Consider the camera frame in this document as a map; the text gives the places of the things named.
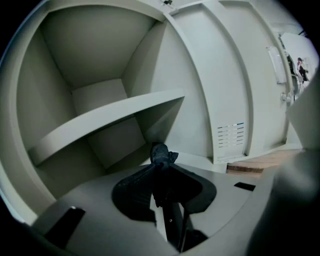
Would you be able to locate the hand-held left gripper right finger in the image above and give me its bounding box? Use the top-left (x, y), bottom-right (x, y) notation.
top-left (172, 163), bottom-right (262, 253)

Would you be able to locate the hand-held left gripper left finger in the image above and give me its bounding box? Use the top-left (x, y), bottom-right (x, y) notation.
top-left (31, 163), bottom-right (180, 256)

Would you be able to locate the black cloth bundle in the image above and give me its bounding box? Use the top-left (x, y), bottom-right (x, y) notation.
top-left (149, 142), bottom-right (186, 208)

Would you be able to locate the grey metal locker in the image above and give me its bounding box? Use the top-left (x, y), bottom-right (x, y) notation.
top-left (0, 0), bottom-right (305, 226)

